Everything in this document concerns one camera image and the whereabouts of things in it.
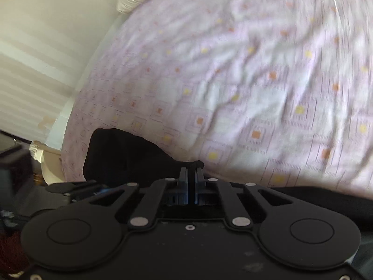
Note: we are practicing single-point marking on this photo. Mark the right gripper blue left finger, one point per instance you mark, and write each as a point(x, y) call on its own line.
point(178, 189)

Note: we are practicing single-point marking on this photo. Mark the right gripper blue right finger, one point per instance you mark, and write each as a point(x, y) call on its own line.
point(203, 193)

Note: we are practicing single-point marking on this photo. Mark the black pants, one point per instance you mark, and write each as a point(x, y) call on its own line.
point(116, 157)

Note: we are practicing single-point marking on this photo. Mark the pink patterned bed sheet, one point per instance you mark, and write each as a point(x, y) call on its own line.
point(280, 90)

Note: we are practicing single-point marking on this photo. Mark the wooden bed frame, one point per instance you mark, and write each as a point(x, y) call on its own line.
point(50, 161)

